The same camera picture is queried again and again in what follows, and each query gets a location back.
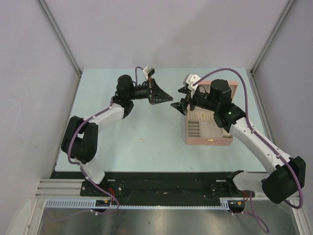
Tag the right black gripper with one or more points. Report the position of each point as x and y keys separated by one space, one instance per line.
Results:
x=182 y=105

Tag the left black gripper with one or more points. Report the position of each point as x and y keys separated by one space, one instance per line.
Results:
x=158 y=96

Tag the beige ring cushion block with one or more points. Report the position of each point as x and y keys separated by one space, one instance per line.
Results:
x=226 y=134

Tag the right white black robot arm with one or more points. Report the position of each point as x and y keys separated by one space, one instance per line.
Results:
x=284 y=176

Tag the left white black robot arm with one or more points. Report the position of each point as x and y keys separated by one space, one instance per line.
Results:
x=80 y=140

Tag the pink open jewelry box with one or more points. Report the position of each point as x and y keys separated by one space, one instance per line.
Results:
x=201 y=129

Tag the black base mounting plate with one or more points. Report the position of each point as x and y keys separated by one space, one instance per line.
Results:
x=211 y=184

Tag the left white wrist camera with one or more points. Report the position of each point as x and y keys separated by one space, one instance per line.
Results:
x=148 y=71

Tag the grey slotted cable duct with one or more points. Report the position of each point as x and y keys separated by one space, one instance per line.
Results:
x=219 y=204

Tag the aluminium frame rail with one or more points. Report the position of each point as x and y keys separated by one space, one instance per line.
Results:
x=59 y=188

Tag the right aluminium corner post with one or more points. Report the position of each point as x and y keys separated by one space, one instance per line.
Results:
x=273 y=35

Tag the aluminium corner post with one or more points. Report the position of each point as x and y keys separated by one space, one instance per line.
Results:
x=47 y=13
x=273 y=35

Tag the left aluminium corner post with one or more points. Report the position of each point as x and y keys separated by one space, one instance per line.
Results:
x=47 y=13

